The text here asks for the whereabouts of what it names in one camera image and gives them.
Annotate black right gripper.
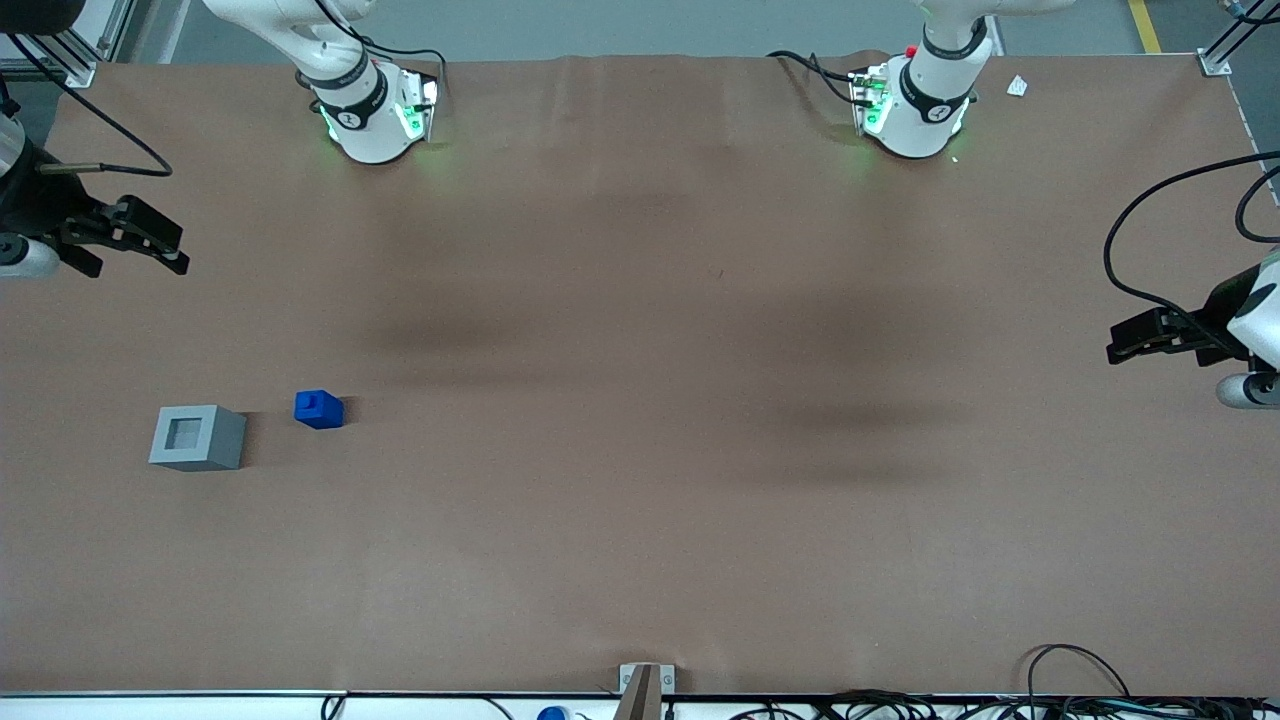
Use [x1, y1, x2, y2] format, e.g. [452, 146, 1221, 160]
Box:
[0, 140, 190, 279]

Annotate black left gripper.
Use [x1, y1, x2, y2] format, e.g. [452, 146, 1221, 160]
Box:
[1107, 268, 1266, 366]

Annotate blue plastic block part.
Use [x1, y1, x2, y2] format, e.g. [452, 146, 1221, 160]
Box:
[294, 389, 345, 431]

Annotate gray square base block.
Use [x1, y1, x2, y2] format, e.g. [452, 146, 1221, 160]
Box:
[148, 404, 248, 472]

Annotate brown table cover sheet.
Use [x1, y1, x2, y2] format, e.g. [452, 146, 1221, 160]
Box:
[0, 50, 1280, 698]

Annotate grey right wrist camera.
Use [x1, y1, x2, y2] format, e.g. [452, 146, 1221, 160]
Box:
[0, 236, 61, 280]

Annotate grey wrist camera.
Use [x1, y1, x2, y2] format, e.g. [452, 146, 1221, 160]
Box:
[0, 236, 61, 280]
[1216, 371, 1280, 410]

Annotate long black left gripper cable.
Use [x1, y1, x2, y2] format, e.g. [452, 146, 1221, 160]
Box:
[1103, 150, 1280, 346]

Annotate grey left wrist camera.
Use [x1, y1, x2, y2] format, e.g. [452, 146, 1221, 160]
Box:
[1216, 371, 1280, 410]

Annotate short black looped cable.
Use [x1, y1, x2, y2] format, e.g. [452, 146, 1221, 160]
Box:
[1235, 163, 1280, 244]

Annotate aluminium frame profile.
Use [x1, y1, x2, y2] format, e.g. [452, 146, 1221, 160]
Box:
[1198, 0, 1280, 78]
[0, 0, 138, 90]

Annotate black cable loop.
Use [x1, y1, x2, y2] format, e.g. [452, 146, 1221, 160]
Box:
[1026, 643, 1133, 701]

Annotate black right arm base cable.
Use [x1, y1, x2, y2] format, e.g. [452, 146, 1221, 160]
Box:
[355, 38, 448, 99]

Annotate black arm base cable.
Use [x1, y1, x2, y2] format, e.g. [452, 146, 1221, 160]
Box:
[766, 49, 863, 107]
[355, 38, 448, 99]

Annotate black left arm base cable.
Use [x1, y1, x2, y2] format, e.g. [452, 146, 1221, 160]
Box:
[766, 49, 863, 107]

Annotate tangled black cable bundle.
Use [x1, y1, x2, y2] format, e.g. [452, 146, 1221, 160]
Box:
[730, 688, 1280, 720]

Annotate grey metal bracket plate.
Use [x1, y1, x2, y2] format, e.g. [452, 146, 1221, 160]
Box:
[618, 662, 677, 696]

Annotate brown vertical post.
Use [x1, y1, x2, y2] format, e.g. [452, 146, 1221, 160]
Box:
[615, 666, 663, 720]

